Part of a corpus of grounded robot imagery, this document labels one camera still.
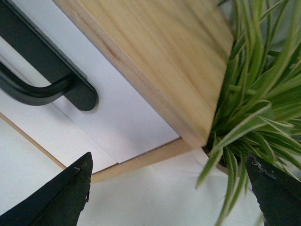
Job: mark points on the white drawer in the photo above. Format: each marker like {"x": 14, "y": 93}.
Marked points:
{"x": 123, "y": 124}
{"x": 55, "y": 132}

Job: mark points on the right green spider plant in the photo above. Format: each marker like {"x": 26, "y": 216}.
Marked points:
{"x": 259, "y": 108}

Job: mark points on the black drawer handle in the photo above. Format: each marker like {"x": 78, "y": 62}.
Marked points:
{"x": 34, "y": 67}

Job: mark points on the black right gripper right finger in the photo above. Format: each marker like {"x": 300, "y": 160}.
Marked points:
{"x": 278, "y": 194}

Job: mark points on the wooden drawer cabinet frame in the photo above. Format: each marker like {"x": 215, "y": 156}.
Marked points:
{"x": 172, "y": 52}

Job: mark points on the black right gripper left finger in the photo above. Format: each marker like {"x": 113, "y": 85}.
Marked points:
{"x": 59, "y": 202}

